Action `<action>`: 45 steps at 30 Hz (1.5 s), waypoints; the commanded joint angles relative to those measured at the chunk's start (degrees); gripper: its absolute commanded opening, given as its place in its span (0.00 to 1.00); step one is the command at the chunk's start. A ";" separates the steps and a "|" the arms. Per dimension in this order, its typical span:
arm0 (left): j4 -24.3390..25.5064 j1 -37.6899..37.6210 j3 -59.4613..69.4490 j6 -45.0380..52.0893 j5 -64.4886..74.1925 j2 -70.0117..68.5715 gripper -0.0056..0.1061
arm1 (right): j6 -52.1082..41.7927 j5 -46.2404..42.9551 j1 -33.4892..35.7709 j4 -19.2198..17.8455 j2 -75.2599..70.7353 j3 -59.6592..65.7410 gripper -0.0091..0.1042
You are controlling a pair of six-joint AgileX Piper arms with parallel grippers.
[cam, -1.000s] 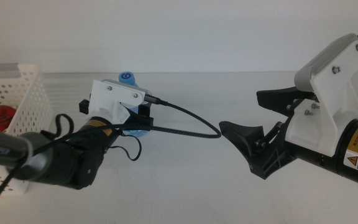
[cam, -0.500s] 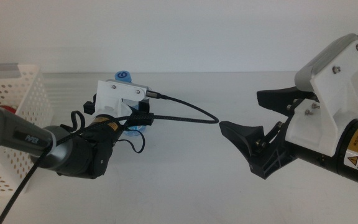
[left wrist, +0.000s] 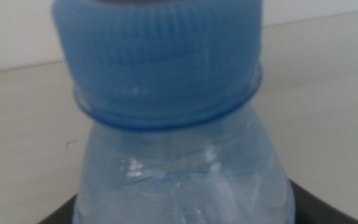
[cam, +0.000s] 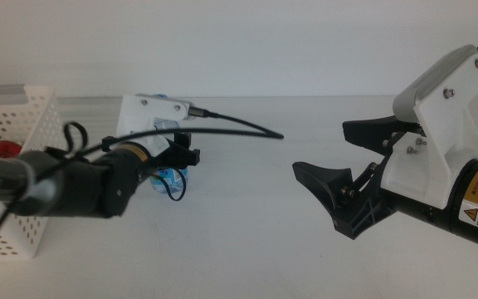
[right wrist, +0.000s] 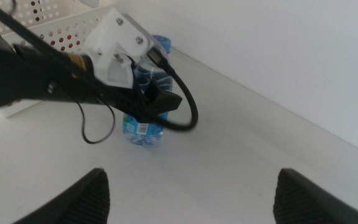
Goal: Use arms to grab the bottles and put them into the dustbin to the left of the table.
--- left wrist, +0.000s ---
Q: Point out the clear water bottle blue cap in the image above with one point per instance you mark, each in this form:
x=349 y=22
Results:
x=172 y=93

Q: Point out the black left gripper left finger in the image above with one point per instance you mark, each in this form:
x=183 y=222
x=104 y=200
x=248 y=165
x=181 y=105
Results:
x=62 y=213

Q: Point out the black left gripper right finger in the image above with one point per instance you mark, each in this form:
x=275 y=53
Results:
x=319 y=208

